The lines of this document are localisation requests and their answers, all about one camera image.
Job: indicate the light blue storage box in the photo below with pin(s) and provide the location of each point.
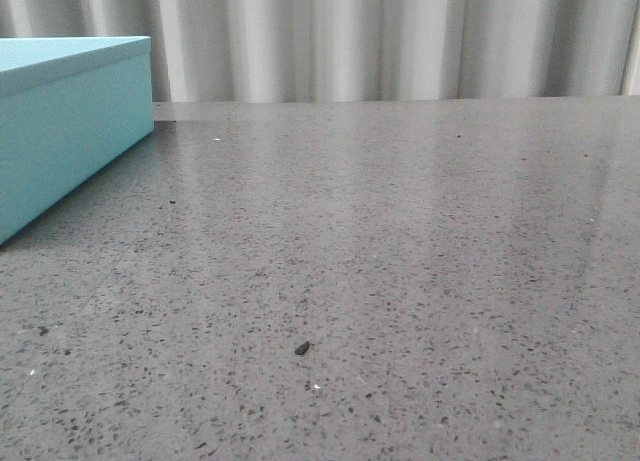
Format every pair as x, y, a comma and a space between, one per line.
69, 106

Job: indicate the small black debris piece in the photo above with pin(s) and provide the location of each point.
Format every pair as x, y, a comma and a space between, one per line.
302, 349

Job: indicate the grey pleated curtain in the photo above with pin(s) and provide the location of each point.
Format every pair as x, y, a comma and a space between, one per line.
261, 51

